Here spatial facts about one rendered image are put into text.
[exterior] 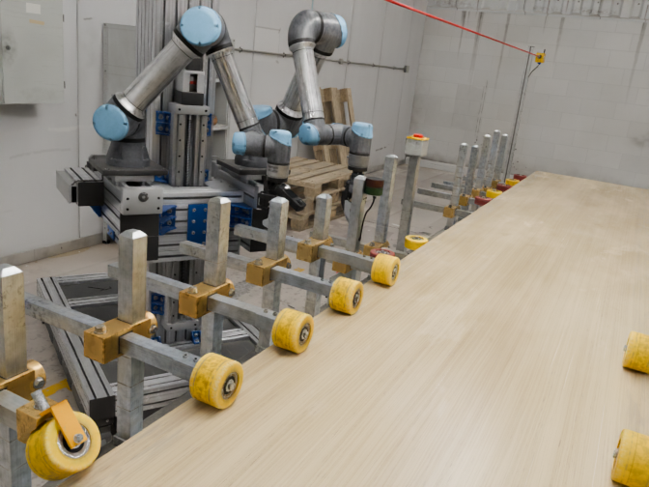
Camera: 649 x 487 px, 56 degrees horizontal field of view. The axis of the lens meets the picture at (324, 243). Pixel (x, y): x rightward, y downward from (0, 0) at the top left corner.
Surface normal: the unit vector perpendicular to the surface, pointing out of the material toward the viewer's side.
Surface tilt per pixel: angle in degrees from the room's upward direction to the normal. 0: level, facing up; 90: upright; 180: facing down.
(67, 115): 90
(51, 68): 90
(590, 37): 90
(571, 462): 0
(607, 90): 90
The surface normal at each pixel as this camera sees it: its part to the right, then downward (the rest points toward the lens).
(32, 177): 0.88, 0.22
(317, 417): 0.11, -0.95
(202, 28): 0.09, 0.20
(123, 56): -0.47, 0.21
